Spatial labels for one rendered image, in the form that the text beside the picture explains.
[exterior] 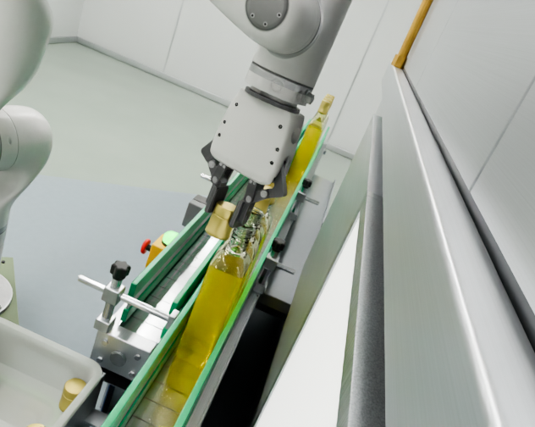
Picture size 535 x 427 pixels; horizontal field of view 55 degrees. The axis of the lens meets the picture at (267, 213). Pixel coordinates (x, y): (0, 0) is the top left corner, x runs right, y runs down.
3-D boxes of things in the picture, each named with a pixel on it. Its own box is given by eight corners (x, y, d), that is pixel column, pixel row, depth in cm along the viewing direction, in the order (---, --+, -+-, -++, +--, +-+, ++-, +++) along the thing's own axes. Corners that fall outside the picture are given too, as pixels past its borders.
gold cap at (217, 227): (220, 242, 68) (232, 213, 67) (200, 229, 70) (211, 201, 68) (234, 238, 72) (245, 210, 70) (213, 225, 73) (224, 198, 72)
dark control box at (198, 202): (205, 237, 151) (213, 213, 147) (180, 226, 151) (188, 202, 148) (213, 227, 158) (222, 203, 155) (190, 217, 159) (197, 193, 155)
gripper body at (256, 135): (320, 109, 66) (286, 187, 69) (256, 79, 70) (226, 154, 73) (299, 105, 59) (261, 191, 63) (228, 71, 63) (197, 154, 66)
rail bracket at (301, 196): (307, 229, 151) (325, 189, 146) (285, 219, 151) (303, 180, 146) (309, 224, 154) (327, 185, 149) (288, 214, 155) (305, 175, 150)
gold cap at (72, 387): (77, 417, 81) (82, 396, 79) (54, 410, 81) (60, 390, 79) (85, 400, 84) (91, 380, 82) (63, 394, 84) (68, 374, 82)
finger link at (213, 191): (237, 168, 70) (219, 211, 72) (218, 158, 71) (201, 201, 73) (225, 169, 67) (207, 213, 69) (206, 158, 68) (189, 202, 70)
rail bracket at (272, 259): (279, 306, 109) (303, 255, 104) (250, 293, 110) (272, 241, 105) (283, 297, 113) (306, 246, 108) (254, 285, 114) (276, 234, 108)
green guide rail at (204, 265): (164, 341, 86) (178, 303, 83) (158, 338, 86) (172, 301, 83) (305, 134, 247) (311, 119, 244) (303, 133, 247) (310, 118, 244)
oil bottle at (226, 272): (205, 371, 84) (249, 264, 76) (173, 357, 84) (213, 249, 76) (214, 351, 89) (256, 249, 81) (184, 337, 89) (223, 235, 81)
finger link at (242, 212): (277, 191, 68) (257, 234, 70) (257, 180, 69) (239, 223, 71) (266, 192, 65) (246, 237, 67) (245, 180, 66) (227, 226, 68)
